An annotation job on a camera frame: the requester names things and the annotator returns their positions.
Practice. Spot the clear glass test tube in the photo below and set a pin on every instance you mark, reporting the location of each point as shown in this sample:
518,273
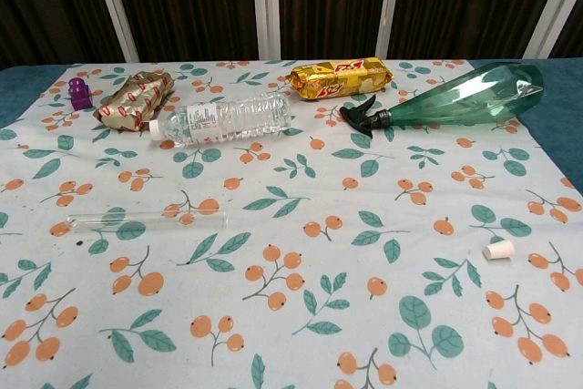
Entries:
146,221

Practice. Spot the small white cap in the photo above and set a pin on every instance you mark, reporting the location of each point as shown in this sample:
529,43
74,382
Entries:
497,250

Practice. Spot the clear plastic water bottle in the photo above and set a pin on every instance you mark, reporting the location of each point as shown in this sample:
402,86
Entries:
228,118

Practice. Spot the yellow gold biscuit packet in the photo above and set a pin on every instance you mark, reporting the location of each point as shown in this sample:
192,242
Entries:
341,79

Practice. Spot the floral orange-fruit tablecloth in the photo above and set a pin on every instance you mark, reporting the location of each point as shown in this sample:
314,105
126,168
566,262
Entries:
291,298

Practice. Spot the crumpled gold red-print wrapper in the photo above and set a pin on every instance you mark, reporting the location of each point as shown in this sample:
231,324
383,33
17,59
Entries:
136,97

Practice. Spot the dark brown curtain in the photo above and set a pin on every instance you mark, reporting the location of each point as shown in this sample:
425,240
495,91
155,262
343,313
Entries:
328,2

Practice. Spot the green spray bottle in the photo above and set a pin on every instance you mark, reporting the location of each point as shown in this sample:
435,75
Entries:
464,99

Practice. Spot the small purple toy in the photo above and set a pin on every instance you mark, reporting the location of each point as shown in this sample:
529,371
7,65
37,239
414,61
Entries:
79,95

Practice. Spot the white metal frame post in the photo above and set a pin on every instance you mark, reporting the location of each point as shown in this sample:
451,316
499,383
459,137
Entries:
388,6
114,6
553,2
266,6

